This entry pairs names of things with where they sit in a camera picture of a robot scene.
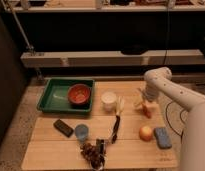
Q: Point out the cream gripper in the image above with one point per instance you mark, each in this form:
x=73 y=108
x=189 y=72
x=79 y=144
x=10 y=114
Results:
x=140 y=99

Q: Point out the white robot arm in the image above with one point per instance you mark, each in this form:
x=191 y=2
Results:
x=192 y=153

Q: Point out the white plastic cup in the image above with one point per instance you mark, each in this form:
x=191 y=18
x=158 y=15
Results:
x=109 y=100

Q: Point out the blue plastic cup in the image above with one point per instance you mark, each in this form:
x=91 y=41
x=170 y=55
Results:
x=81 y=132

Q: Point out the yellow red apple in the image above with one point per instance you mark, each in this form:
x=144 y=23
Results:
x=146 y=133

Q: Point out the wooden table board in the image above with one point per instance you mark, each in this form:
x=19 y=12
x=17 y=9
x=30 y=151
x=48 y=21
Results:
x=50 y=150

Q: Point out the blue sponge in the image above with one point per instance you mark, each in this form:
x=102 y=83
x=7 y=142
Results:
x=162 y=138

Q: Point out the red bowl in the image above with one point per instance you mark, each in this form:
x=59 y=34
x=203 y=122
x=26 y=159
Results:
x=79 y=94

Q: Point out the lower white shelf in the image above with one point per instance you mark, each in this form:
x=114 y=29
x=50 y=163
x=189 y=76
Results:
x=112 y=58

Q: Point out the white shelf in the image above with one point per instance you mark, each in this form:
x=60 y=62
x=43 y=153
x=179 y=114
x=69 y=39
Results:
x=102 y=6
x=112 y=58

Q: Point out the brown grape bunch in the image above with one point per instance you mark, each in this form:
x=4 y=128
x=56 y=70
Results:
x=90 y=152

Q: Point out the black rectangular block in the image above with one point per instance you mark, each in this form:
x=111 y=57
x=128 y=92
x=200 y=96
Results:
x=63 y=127

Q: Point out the green plastic tray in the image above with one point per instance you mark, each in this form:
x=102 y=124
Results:
x=54 y=97

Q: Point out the metal diagonal pole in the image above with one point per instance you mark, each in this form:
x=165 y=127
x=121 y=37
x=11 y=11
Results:
x=29 y=46

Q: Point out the upper white shelf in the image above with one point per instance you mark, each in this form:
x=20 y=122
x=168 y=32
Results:
x=102 y=6

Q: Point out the dish brush with dark handle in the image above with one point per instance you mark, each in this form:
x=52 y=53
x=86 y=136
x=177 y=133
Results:
x=119 y=109

